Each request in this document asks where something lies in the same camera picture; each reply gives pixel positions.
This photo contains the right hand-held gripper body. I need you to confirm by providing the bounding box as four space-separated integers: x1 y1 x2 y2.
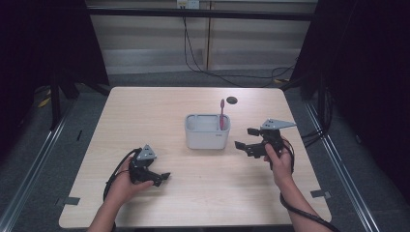
253 118 297 160

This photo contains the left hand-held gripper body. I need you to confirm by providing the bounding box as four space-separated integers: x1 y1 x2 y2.
128 144 160 186

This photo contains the red toothbrush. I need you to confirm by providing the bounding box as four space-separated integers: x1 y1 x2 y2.
219 98 226 131

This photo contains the grey plastic holder box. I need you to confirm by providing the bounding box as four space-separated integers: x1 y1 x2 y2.
184 113 232 151

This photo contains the person's left hand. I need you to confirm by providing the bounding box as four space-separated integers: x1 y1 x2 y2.
103 156 155 208

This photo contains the person's right hand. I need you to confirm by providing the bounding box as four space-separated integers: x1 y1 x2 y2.
263 144 295 189

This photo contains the grey tape strip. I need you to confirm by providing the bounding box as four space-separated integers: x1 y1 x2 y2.
309 188 333 199
55 195 81 207

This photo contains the black metal stand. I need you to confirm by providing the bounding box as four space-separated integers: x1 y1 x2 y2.
48 75 63 131

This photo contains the black curtain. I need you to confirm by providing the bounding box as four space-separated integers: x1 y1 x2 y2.
0 0 110 162
291 0 410 194

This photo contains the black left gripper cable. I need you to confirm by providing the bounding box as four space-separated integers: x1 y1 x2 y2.
102 147 143 203

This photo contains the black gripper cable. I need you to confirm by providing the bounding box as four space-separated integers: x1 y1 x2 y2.
278 136 341 232
102 147 143 203

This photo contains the black floor cable bundle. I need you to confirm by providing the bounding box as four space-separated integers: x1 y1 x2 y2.
300 127 327 149

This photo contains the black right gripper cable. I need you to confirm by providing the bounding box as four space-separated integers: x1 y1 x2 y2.
278 136 341 232

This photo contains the metal floor rail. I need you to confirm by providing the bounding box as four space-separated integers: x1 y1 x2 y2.
0 102 75 232
304 101 383 232

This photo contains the black wall socket cable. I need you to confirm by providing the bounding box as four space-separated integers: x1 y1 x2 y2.
182 15 299 89

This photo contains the black horizontal frame bar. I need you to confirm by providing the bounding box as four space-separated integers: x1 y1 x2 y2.
86 7 319 22

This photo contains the white wall socket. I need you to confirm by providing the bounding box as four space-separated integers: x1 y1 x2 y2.
176 0 201 10

